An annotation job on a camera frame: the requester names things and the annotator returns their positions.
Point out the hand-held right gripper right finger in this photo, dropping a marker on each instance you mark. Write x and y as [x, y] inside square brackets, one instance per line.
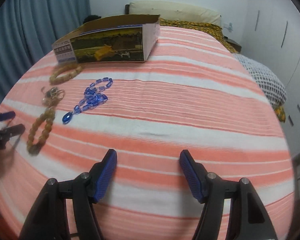
[192, 177]

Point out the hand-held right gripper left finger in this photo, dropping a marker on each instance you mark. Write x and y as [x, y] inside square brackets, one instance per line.
[105, 177]

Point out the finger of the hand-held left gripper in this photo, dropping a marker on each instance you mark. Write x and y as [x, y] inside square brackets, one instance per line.
[15, 130]
[5, 116]

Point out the printed cardboard box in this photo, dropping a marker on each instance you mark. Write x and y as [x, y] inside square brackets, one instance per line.
[107, 45]

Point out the pink white striped blanket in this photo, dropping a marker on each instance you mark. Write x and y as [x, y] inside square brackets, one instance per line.
[165, 110]

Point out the blue curtain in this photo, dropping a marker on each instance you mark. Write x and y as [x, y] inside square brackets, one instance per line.
[40, 17]

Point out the grey checked pillow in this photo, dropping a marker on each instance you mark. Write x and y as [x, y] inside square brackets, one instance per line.
[262, 77]

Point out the dark wooden nightstand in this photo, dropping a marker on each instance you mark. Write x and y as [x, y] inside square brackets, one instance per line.
[233, 45]

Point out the white wardrobe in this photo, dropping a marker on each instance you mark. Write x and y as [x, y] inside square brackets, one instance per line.
[277, 42]

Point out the cream padded headboard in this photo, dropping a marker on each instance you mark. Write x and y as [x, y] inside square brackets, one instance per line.
[175, 11]

